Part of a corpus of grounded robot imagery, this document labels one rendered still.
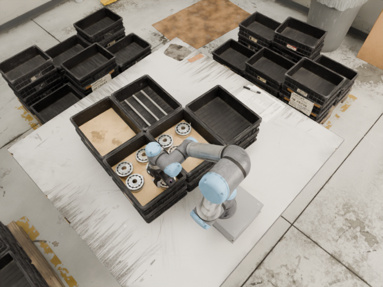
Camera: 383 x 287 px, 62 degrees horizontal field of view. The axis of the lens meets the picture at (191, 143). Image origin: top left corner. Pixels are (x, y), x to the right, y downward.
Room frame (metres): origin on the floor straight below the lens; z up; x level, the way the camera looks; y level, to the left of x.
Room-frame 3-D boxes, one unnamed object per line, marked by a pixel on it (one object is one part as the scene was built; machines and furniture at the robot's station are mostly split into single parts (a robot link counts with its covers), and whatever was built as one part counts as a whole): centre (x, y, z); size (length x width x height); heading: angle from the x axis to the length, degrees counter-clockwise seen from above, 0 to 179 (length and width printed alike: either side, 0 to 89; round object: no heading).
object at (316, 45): (2.45, -1.05, 0.37); 0.42 x 0.34 x 0.46; 43
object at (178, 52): (2.13, 0.08, 0.71); 0.22 x 0.19 x 0.01; 44
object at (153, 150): (0.84, 0.18, 1.15); 0.09 x 0.08 x 0.11; 45
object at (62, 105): (1.93, 1.16, 0.26); 0.40 x 0.30 x 0.23; 133
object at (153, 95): (1.39, 0.28, 0.87); 0.40 x 0.30 x 0.11; 38
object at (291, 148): (1.20, 0.12, 0.35); 1.60 x 1.60 x 0.70; 44
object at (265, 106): (1.53, -0.50, 0.70); 0.33 x 0.23 x 0.01; 44
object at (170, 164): (0.78, 0.10, 1.15); 0.11 x 0.11 x 0.08; 45
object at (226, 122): (1.26, -0.20, 0.87); 0.40 x 0.30 x 0.11; 38
